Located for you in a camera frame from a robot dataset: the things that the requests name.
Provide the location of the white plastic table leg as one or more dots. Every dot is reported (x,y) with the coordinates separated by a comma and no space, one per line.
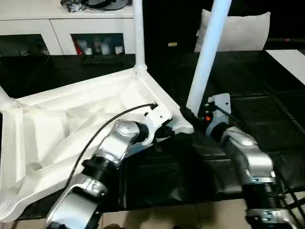
(139,36)
(207,57)
(5,100)

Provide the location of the white plastic table top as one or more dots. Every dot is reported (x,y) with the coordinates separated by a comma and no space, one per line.
(62,129)

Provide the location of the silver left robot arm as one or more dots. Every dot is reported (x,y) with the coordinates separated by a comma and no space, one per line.
(105,157)

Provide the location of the black work mat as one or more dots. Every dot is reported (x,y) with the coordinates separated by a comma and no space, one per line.
(257,109)

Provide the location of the small yellow label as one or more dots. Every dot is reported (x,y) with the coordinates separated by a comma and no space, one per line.
(172,44)

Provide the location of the black cabinet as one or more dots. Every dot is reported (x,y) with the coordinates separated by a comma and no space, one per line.
(167,28)

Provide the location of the grey cushion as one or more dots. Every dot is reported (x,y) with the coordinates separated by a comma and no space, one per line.
(243,31)

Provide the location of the white board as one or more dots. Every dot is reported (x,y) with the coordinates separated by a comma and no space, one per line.
(288,62)

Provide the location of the dark gear on cabinet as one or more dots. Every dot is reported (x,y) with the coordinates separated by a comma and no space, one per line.
(95,4)

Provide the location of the white cabinet with glass doors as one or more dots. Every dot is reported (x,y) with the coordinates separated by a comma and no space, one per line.
(57,28)

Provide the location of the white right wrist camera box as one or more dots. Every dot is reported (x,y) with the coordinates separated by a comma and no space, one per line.
(217,107)

